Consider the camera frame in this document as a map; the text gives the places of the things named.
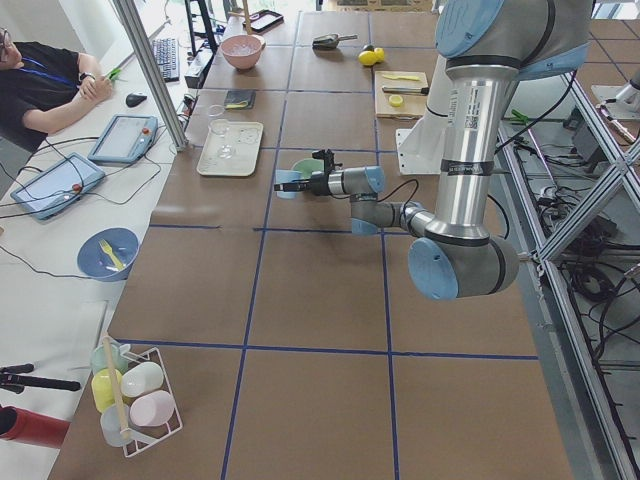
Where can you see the blue teach pendant tablet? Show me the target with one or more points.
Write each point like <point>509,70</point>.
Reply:
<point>57,187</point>

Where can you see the lemon half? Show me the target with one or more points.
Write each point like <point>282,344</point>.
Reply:
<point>395,100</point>

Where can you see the aluminium frame post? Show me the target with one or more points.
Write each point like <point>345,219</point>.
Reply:
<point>133,26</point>

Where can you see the light blue plastic cup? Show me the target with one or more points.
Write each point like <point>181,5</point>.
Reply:
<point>283,176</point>

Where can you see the black computer mouse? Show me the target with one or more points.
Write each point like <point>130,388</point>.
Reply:
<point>134,99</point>

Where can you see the cream bear serving tray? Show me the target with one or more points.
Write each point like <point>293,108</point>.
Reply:
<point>246,138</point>

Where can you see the light green bowl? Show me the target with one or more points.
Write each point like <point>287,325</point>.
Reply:
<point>308,166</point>

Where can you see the folded grey cloth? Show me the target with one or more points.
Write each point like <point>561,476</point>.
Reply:
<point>239,99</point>

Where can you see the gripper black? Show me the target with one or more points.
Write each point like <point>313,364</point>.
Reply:
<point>318,183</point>

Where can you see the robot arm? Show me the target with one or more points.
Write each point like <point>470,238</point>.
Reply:
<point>488,47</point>

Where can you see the metal ice scoop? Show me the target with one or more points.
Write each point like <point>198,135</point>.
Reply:
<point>331,41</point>

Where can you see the red bottle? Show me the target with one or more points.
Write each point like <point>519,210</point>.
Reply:
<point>28,427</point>

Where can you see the yellow plastic fork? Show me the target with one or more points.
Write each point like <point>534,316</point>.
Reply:
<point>108,250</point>

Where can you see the seated person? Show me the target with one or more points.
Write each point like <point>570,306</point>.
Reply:
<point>45,90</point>

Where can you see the black keyboard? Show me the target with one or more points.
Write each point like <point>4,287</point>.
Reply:
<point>166,54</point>

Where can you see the black tripod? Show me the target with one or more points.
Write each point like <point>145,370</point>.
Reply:
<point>16,379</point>

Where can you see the yellow plastic knife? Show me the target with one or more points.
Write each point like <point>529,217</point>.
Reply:
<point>401,77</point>

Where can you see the pink bowl of ice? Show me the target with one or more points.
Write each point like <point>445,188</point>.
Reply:
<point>242,51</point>

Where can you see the whole yellow lemon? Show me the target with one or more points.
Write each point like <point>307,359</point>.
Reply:
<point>368,58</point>

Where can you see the white wire cup rack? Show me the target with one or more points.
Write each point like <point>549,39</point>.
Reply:
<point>133,395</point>

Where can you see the blue bowl with fork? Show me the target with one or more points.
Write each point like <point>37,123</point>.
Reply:
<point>96,265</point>

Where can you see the metal cylinder tool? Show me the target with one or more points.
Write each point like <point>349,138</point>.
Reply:
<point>423,91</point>

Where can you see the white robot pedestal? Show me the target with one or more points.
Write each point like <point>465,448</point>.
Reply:
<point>438,100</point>

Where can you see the wooden cutting board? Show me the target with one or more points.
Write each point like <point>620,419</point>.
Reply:
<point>414,105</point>

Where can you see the clear wine glass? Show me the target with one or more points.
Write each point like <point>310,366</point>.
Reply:
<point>219,126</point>

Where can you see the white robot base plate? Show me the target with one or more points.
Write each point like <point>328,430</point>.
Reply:
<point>419,151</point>

